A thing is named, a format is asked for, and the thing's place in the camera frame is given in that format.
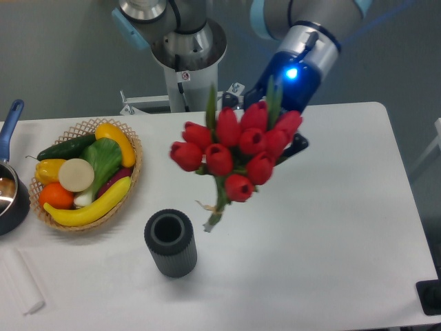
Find green bok choy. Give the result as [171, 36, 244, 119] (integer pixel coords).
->
[74, 138, 122, 208]

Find orange fruit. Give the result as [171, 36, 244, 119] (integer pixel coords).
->
[39, 183, 74, 210]

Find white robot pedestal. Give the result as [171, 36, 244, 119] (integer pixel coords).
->
[119, 65, 246, 116]

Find green cucumber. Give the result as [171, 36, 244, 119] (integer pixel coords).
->
[26, 134, 96, 161]

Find white frame at right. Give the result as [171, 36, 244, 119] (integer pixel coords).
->
[409, 118, 440, 182]

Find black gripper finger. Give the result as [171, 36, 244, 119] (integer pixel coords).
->
[276, 132, 309, 166]

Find cream round disc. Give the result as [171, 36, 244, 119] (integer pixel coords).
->
[58, 159, 94, 192]

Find yellow banana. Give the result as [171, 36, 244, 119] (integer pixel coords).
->
[43, 177, 132, 227]

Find yellow bell pepper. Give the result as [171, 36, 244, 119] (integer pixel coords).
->
[34, 159, 66, 185]

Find blue handled saucepan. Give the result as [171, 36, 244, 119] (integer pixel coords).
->
[1, 99, 30, 236]

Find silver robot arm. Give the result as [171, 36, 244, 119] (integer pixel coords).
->
[112, 1, 371, 112]

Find yellow squash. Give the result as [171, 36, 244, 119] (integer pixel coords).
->
[95, 123, 136, 168]

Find white folded cloth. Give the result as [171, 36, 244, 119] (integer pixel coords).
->
[2, 248, 45, 315]

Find dark grey ribbed vase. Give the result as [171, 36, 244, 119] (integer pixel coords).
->
[144, 209, 198, 278]

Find black device at edge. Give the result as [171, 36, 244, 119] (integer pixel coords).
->
[416, 279, 440, 316]

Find red tulip bouquet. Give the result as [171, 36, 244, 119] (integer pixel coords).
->
[170, 79, 302, 232]

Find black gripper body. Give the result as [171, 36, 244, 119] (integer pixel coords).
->
[243, 52, 321, 112]

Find purple eggplant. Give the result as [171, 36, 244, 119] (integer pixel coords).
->
[96, 168, 132, 198]

